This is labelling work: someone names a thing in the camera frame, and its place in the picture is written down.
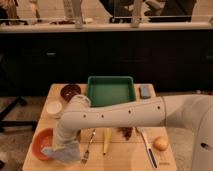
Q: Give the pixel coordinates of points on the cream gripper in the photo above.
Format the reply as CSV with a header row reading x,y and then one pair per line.
x,y
61,141

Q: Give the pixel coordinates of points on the blue grey towel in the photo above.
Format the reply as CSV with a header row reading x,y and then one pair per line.
x,y
69,154

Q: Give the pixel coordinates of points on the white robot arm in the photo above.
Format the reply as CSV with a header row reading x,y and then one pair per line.
x,y
194,112

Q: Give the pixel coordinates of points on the red orange bowl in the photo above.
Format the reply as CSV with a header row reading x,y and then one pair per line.
x,y
41,140

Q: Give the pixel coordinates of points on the dark maroon bowl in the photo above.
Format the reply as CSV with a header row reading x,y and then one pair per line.
x,y
69,91

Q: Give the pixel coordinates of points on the metal cup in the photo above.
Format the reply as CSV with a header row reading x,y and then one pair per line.
x,y
79,135

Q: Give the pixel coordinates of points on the silver fork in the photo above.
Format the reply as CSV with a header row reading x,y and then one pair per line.
x,y
87,152

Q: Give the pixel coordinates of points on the green plastic tray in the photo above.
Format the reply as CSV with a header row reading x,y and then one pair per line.
x,y
110,90

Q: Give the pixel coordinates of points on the black office chair base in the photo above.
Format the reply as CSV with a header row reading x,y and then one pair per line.
x,y
7,116

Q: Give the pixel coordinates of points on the brown grape bunch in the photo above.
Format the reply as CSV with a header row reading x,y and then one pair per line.
x,y
126,132

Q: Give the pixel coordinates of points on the blue sponge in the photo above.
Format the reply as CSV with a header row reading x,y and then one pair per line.
x,y
144,92

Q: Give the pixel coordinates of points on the white handled knife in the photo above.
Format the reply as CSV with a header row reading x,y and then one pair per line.
x,y
148,148

